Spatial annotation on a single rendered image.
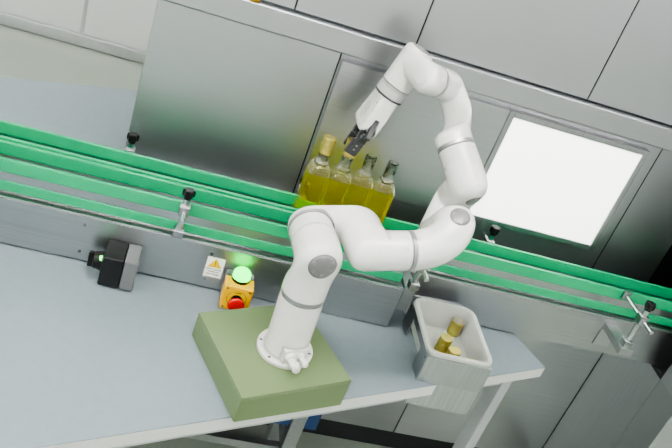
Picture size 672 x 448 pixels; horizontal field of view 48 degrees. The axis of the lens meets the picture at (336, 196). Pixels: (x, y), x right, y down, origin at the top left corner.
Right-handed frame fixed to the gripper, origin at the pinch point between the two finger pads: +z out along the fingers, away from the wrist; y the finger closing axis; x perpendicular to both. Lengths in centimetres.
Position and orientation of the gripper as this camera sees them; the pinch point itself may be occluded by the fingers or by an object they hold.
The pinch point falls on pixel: (353, 143)
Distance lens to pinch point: 188.2
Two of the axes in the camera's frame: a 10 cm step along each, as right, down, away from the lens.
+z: -5.6, 7.4, 3.8
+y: 0.7, 4.9, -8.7
